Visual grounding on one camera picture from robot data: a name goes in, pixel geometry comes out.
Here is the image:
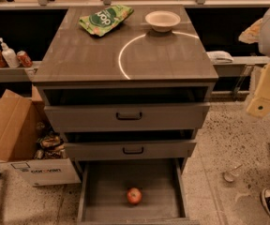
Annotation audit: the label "red apple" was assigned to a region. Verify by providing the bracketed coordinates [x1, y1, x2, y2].
[127, 187, 143, 205]

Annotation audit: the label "top grey drawer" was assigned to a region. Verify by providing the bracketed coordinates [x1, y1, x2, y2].
[44, 103, 209, 132]

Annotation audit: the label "grey drawer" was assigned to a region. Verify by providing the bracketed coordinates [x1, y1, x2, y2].
[65, 140, 196, 160]
[77, 158, 200, 225]
[44, 103, 209, 132]

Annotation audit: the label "grey drawer cabinet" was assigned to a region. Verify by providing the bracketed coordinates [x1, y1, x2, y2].
[32, 5, 219, 173]

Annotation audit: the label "middle grey drawer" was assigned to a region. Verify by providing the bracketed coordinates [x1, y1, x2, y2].
[65, 140, 196, 160]

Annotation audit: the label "bottom grey drawer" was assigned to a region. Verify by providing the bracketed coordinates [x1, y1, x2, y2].
[77, 158, 200, 225]

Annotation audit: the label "folded white cloth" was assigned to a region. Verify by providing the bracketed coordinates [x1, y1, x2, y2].
[207, 51, 233, 64]

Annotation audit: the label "white paper bowl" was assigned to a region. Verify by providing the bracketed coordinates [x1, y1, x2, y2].
[145, 10, 181, 33]

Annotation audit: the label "clear plastic cup on floor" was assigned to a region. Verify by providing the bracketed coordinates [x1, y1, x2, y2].
[222, 164, 242, 183]

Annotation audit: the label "green chip bag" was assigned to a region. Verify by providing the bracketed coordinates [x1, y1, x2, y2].
[79, 5, 134, 37]

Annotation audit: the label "snack packets in box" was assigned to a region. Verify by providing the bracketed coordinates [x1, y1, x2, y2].
[34, 122, 67, 159]

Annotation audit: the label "red soda can right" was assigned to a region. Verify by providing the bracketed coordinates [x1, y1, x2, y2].
[17, 51, 33, 68]

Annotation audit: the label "white printed cardboard box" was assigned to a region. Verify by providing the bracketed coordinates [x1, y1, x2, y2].
[9, 158, 81, 187]

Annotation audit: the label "brown cardboard box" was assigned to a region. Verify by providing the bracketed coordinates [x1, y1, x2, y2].
[0, 89, 48, 161]

